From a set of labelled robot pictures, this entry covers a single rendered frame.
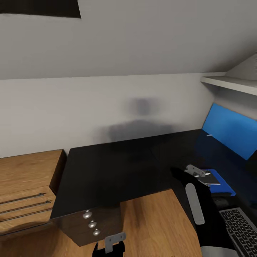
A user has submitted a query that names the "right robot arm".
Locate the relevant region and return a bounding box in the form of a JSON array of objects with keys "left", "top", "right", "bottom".
[{"left": 170, "top": 165, "right": 238, "bottom": 257}]

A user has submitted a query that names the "mouse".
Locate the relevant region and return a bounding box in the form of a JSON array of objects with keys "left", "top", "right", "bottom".
[{"left": 212, "top": 196, "right": 229, "bottom": 206}]

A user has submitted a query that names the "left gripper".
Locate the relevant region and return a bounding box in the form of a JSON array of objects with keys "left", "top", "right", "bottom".
[{"left": 92, "top": 241, "right": 125, "bottom": 257}]

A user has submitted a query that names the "keyboard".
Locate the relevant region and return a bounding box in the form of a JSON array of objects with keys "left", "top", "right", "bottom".
[{"left": 219, "top": 207, "right": 257, "bottom": 257}]

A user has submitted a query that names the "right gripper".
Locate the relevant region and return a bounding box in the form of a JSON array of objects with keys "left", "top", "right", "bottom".
[{"left": 170, "top": 167, "right": 193, "bottom": 183}]

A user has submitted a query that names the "monitor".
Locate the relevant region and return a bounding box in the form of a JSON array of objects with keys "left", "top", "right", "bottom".
[{"left": 242, "top": 150, "right": 257, "bottom": 207}]

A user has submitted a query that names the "notebook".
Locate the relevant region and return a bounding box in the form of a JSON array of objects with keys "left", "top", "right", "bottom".
[{"left": 193, "top": 170, "right": 220, "bottom": 185}]

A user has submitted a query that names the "folder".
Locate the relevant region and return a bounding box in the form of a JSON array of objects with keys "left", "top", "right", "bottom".
[{"left": 208, "top": 169, "right": 236, "bottom": 197}]

